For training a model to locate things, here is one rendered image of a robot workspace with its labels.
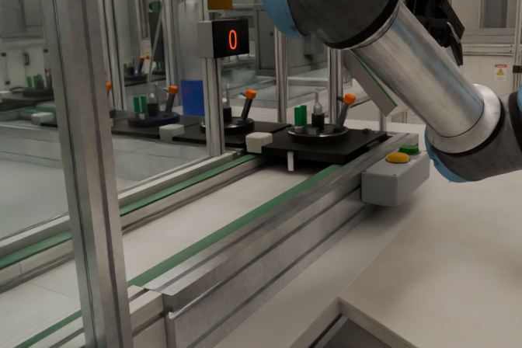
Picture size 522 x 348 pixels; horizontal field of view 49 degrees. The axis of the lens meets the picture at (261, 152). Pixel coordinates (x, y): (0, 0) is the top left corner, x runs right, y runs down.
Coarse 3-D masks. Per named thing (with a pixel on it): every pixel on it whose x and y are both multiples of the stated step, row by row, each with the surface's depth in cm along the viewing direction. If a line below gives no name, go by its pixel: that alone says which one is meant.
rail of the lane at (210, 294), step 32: (320, 192) 95; (352, 192) 103; (256, 224) 82; (288, 224) 83; (320, 224) 93; (352, 224) 105; (192, 256) 72; (224, 256) 71; (256, 256) 78; (288, 256) 84; (320, 256) 94; (160, 288) 64; (192, 288) 65; (224, 288) 71; (256, 288) 77; (192, 320) 66; (224, 320) 72
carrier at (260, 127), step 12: (228, 96) 147; (228, 108) 141; (228, 120) 142; (240, 120) 139; (252, 120) 142; (228, 132) 137; (240, 132) 138; (252, 132) 139; (264, 132) 138; (276, 132) 141; (228, 144) 129; (240, 144) 128
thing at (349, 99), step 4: (340, 96) 125; (348, 96) 123; (352, 96) 123; (340, 100) 124; (344, 100) 124; (348, 100) 123; (352, 100) 123; (344, 104) 124; (348, 104) 124; (344, 108) 124; (348, 108) 124; (344, 112) 125; (340, 116) 125; (344, 116) 125; (340, 120) 125; (344, 120) 126; (336, 124) 126; (340, 124) 126
